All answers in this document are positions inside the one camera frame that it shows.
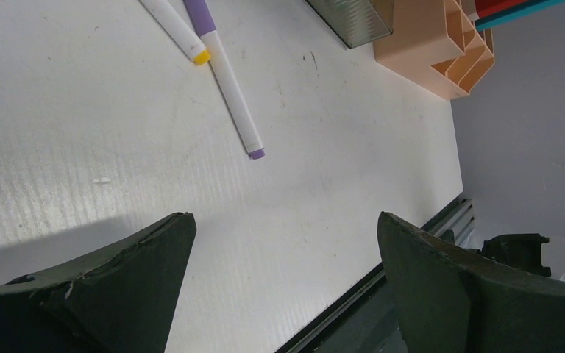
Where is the teal notebook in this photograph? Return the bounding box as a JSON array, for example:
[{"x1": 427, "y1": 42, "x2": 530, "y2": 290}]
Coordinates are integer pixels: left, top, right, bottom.
[{"x1": 474, "y1": 0, "x2": 564, "y2": 31}]

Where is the purple marker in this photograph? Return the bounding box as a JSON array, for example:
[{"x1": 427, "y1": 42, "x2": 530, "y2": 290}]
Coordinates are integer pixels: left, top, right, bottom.
[{"x1": 184, "y1": 0, "x2": 266, "y2": 160}]

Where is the peach file organizer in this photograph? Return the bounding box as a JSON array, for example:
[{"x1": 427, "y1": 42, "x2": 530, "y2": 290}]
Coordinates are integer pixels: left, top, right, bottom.
[{"x1": 372, "y1": 0, "x2": 495, "y2": 100}]

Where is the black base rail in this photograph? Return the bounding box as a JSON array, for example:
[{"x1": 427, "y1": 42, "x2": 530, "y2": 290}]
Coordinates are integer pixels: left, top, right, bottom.
[{"x1": 277, "y1": 196, "x2": 475, "y2": 352}]

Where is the red folder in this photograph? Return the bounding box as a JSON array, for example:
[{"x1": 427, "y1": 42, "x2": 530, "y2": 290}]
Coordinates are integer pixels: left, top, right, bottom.
[{"x1": 472, "y1": 0, "x2": 527, "y2": 20}]

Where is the clear grey drawer box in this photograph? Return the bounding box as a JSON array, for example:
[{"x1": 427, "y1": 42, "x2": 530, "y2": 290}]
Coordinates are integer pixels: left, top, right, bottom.
[{"x1": 305, "y1": 0, "x2": 394, "y2": 49}]

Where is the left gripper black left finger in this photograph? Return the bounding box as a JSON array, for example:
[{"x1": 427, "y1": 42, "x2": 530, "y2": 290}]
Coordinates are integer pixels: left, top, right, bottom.
[{"x1": 0, "y1": 213, "x2": 196, "y2": 352}]

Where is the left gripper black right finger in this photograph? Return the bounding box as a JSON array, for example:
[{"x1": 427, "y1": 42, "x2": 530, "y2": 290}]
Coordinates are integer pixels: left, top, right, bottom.
[{"x1": 377, "y1": 212, "x2": 565, "y2": 352}]

